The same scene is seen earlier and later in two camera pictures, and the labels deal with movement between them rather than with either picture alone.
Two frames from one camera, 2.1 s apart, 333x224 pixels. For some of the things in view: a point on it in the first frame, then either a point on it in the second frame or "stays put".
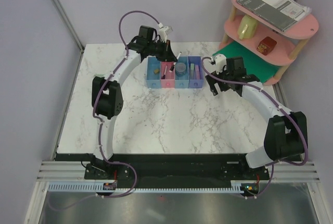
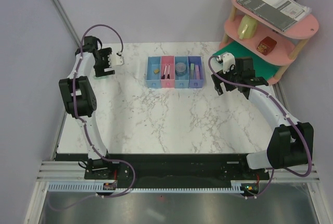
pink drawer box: [169, 81] stays put
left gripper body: [159, 50] to [103, 61]
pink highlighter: [197, 71] stays put
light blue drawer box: [153, 73] stays put
